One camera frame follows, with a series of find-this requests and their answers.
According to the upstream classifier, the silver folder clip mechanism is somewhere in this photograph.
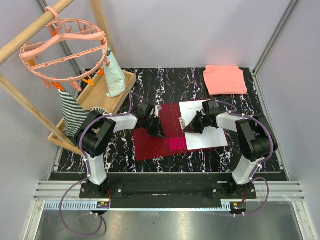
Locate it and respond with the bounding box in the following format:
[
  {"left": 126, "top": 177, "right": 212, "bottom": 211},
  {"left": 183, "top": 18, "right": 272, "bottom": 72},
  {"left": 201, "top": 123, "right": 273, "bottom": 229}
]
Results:
[{"left": 179, "top": 117, "right": 186, "bottom": 131}]

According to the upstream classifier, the wooden rack frame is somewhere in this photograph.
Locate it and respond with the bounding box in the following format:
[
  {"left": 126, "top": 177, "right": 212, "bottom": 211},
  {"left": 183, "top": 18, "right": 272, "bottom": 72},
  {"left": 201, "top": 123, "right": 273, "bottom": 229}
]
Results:
[{"left": 0, "top": 0, "right": 117, "bottom": 151}]

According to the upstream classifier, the red plastic clip folder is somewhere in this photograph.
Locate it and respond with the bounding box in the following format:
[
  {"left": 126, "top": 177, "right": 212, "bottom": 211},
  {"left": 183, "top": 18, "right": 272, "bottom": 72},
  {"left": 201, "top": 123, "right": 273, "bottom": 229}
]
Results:
[{"left": 132, "top": 101, "right": 230, "bottom": 161}]

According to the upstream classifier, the aluminium corner post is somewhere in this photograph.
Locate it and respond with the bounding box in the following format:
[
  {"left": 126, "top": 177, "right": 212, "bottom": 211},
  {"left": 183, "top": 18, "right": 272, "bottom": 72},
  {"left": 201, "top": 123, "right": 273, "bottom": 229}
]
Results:
[{"left": 252, "top": 0, "right": 300, "bottom": 74}]

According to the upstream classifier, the aluminium front rail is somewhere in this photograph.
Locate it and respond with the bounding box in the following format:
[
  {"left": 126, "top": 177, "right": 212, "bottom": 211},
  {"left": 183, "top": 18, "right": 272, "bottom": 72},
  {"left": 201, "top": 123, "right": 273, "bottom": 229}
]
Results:
[{"left": 34, "top": 181, "right": 305, "bottom": 212}]

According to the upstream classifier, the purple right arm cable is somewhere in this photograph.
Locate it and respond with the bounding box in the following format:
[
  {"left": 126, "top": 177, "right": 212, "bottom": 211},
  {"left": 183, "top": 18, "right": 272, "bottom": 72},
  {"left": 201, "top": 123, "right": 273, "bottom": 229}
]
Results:
[{"left": 214, "top": 99, "right": 275, "bottom": 217}]

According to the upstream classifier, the white form paper sheet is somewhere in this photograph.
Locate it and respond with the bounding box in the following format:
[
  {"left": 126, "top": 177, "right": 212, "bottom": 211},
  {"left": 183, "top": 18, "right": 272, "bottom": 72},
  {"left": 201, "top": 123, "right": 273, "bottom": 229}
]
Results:
[{"left": 179, "top": 100, "right": 229, "bottom": 151}]

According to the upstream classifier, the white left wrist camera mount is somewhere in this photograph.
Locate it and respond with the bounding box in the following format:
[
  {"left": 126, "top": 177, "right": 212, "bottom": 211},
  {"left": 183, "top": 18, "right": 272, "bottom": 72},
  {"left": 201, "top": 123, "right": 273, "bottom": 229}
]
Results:
[{"left": 153, "top": 105, "right": 162, "bottom": 117}]

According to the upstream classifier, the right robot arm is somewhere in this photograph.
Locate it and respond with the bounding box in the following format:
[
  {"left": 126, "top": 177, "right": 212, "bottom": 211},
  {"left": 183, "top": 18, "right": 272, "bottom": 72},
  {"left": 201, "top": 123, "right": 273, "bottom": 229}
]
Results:
[{"left": 179, "top": 99, "right": 278, "bottom": 199}]

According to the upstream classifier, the wooden tray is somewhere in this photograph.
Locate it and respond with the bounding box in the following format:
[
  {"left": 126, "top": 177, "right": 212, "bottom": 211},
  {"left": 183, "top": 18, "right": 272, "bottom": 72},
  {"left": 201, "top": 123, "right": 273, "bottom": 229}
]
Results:
[{"left": 48, "top": 70, "right": 137, "bottom": 156}]

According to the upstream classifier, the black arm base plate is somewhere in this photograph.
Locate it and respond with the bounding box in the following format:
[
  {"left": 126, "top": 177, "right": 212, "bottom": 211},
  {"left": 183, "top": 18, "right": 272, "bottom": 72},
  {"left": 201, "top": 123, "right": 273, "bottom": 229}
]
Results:
[{"left": 79, "top": 172, "right": 257, "bottom": 210}]

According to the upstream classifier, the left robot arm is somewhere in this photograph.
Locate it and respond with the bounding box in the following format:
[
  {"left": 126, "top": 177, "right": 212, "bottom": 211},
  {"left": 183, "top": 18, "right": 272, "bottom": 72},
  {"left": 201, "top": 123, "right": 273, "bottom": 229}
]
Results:
[{"left": 74, "top": 102, "right": 166, "bottom": 198}]

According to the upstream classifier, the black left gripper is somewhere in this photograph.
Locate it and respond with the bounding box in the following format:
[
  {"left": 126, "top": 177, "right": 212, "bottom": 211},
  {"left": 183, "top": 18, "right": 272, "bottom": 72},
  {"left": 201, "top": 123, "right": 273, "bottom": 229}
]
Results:
[{"left": 143, "top": 115, "right": 166, "bottom": 139}]

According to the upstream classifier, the mint green towel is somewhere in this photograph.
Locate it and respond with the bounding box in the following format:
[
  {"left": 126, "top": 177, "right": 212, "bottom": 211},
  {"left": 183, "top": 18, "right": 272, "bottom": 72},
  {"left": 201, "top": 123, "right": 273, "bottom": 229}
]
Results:
[{"left": 103, "top": 48, "right": 126, "bottom": 98}]

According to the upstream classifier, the pink round clip hanger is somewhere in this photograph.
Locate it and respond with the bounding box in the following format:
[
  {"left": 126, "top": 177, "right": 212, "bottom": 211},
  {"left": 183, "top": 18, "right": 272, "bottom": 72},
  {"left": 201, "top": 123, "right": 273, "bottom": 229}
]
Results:
[{"left": 19, "top": 6, "right": 110, "bottom": 91}]

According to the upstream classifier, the folded pink cloth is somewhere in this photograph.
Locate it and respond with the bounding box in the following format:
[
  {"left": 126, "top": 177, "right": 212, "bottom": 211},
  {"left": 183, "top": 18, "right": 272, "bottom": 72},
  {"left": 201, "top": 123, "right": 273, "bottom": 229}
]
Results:
[{"left": 203, "top": 65, "right": 248, "bottom": 96}]

